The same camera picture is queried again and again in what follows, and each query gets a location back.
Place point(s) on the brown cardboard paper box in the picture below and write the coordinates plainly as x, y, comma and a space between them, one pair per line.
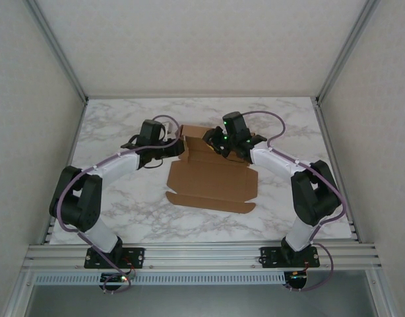
209, 178

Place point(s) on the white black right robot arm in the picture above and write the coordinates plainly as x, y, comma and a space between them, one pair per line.
271, 160

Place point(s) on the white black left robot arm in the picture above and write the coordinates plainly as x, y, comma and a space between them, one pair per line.
116, 166

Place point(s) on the black controller board green light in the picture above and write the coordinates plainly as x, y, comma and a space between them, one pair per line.
115, 278
296, 279

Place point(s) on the aluminium side rail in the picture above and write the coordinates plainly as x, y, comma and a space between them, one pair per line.
333, 158
78, 122

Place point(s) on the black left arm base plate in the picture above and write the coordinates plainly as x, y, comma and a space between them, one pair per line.
136, 257

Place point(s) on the aluminium mounting rail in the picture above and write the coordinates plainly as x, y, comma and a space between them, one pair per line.
202, 256

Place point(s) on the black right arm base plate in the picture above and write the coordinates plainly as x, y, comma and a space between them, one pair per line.
268, 257

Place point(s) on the aluminium frame post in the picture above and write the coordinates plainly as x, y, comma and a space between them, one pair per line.
347, 49
58, 49

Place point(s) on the aluminium frame leg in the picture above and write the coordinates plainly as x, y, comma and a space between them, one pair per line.
19, 294
377, 294

